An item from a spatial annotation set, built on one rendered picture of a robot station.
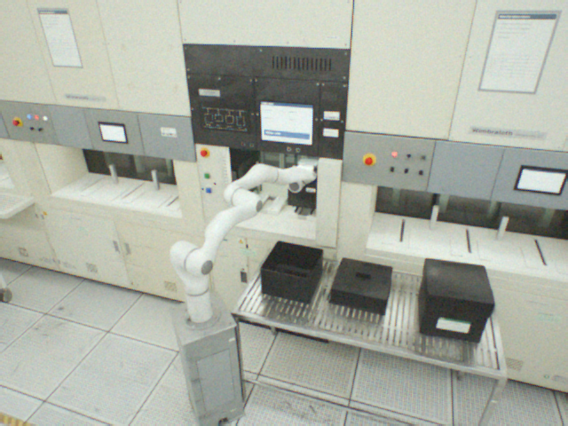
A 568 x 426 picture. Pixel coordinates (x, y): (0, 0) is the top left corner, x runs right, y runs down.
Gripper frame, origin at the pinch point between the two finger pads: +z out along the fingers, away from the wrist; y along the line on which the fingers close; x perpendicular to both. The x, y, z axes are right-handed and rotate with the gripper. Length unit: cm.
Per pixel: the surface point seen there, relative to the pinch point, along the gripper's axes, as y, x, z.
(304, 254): 11, -34, -47
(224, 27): -37, 82, -30
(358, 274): 43, -34, -57
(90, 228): -163, -60, -31
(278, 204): -20.3, -31.4, -1.1
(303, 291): 19, -37, -75
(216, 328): -17, -46, -105
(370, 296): 52, -35, -70
